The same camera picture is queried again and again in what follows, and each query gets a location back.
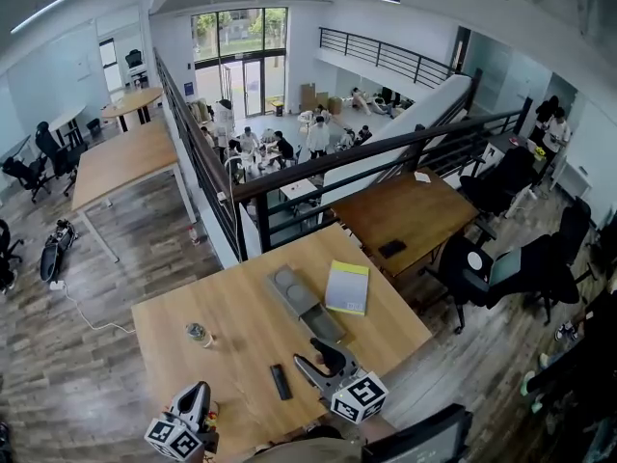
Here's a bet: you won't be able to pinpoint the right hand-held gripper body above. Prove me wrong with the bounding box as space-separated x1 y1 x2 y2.
321 365 389 424

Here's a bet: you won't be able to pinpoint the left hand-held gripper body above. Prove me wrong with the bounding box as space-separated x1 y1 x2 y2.
144 410 221 462

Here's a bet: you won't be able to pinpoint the black remote control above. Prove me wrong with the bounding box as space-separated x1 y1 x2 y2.
269 363 294 401

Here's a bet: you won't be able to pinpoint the grey storage box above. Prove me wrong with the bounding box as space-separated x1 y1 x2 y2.
264 264 348 345

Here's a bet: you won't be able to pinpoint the person's right forearm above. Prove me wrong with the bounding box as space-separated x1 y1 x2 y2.
359 415 399 446

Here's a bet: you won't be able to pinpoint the clear glass bottle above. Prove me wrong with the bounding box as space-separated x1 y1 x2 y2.
185 322 216 349

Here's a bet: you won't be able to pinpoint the grey booklet yellow edge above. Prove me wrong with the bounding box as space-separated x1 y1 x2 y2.
324 259 371 317

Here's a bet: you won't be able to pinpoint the person's torso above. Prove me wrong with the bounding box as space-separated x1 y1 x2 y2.
250 434 367 463

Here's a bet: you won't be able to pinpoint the black curved panel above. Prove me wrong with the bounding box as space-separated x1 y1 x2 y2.
361 404 474 463

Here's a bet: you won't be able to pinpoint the black phone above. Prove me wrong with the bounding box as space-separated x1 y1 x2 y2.
377 239 408 259

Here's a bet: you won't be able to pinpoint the black office chair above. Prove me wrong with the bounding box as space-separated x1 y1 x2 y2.
558 195 599 284
123 48 147 74
1 155 52 205
35 121 91 198
458 146 540 220
0 218 25 294
423 233 497 335

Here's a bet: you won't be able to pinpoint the black railing wooden handrail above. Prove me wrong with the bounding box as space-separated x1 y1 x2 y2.
230 108 534 259

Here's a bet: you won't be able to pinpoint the dark wooden table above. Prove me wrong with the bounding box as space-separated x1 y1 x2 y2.
332 167 481 279

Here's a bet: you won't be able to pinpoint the white low table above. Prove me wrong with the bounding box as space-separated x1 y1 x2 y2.
279 178 320 203

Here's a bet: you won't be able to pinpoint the office chair teal back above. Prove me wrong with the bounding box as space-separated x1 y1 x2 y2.
486 246 582 326

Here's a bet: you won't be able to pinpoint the black slatted railing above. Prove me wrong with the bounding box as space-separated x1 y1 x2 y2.
152 48 245 262

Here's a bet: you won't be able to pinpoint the white desk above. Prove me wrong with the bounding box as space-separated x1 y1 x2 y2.
481 132 549 220

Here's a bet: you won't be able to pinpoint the long light wooden table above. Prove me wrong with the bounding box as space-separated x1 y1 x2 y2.
70 118 199 264

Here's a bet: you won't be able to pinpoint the glass entrance doors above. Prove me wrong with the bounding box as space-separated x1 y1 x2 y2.
191 7 289 120

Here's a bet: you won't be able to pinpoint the round wooden table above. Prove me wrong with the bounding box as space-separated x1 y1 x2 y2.
100 87 165 133

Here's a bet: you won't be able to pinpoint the black balcony railing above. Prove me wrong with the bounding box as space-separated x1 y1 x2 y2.
317 26 459 90

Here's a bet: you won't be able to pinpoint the white round table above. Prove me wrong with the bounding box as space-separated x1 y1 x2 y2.
47 104 89 148

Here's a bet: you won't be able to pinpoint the linear ceiling light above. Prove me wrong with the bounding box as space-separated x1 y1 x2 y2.
10 0 78 35

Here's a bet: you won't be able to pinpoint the white power cable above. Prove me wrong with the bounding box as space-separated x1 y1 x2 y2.
61 285 138 336

